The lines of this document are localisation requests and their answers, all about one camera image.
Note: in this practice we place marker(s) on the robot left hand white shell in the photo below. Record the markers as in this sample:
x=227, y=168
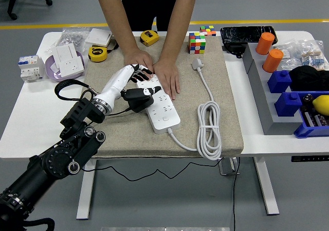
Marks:
x=115, y=84

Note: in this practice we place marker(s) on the person's right hand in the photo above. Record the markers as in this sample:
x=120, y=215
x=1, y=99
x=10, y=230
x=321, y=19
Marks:
x=138, y=58

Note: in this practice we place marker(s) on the person's left hand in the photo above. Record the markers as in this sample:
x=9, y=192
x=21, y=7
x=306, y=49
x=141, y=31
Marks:
x=168, y=74

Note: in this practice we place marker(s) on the black plug adapter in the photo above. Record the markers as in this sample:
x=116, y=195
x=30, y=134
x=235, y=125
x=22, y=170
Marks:
x=140, y=105

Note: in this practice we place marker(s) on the white power strip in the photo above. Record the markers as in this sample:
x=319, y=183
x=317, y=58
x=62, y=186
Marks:
x=164, y=112

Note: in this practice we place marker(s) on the person's left forearm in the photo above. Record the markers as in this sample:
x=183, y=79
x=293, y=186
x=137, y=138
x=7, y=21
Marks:
x=178, y=22

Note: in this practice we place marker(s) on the person's right forearm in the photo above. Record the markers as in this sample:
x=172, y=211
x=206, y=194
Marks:
x=115, y=17

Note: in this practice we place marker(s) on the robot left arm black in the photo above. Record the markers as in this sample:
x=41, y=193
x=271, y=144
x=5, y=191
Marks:
x=77, y=117

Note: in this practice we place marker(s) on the yellow tape measure square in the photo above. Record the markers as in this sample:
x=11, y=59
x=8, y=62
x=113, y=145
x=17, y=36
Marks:
x=149, y=38

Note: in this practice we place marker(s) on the yellow tape measure round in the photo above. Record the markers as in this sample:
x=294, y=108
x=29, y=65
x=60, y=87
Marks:
x=97, y=54

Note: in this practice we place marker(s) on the large Rubik's cube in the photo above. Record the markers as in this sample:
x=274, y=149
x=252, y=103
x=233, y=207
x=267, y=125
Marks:
x=197, y=43

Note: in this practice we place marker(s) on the purple bowl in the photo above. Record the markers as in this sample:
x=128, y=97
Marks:
x=64, y=78

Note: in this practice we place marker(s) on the person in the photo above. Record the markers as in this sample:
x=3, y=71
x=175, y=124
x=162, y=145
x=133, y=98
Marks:
x=149, y=4

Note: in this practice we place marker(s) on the grey-brown mat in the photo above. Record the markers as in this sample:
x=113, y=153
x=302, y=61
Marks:
x=133, y=138

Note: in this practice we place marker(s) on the small Rubik's cube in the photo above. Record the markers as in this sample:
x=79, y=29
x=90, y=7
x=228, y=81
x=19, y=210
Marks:
x=207, y=31

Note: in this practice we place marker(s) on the clear bag of screws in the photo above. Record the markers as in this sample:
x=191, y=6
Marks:
x=72, y=36

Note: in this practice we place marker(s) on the glossy black tray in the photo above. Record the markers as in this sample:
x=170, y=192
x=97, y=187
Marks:
x=241, y=34

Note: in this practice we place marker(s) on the white circuit breaker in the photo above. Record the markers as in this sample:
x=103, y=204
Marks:
x=30, y=69

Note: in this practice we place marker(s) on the orange cylinder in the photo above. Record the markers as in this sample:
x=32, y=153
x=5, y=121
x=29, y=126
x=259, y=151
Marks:
x=265, y=43
x=273, y=61

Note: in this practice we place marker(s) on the blue block with knob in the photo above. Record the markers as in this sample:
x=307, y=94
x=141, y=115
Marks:
x=279, y=82
x=288, y=105

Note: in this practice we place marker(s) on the grey stepped block holder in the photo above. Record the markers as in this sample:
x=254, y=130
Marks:
x=272, y=123

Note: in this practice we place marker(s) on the clear bag of small parts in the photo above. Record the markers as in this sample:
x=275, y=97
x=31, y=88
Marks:
x=289, y=52

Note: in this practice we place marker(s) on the white table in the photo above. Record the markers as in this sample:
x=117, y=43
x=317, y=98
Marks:
x=282, y=146

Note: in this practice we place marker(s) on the black cloth bundle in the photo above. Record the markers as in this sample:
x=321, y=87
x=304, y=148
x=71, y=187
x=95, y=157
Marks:
x=308, y=79

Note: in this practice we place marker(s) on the dark round knob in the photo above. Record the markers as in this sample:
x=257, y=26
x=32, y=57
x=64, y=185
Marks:
x=308, y=99

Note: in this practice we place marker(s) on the clear bag of resistors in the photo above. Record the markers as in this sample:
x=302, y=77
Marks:
x=313, y=56

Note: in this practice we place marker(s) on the blue plastic bin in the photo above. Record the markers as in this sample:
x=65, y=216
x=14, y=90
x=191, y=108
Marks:
x=308, y=133

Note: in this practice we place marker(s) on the dark brown tubes pack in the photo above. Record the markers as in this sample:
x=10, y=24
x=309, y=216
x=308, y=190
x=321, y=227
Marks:
x=316, y=119

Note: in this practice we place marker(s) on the yellow lemon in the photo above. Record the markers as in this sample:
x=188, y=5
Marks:
x=321, y=104

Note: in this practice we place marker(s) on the black table control panel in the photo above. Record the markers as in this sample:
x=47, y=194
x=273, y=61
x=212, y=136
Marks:
x=309, y=158

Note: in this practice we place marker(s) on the white switch plate box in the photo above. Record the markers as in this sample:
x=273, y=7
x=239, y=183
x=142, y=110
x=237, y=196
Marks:
x=99, y=36

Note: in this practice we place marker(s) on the white wall socket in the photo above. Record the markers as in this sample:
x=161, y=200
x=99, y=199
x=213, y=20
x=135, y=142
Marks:
x=72, y=66

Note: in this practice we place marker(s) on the white switch panel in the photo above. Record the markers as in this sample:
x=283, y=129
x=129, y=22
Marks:
x=65, y=52

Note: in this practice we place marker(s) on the metal bracket under table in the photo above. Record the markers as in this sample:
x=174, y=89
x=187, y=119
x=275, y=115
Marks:
x=227, y=168

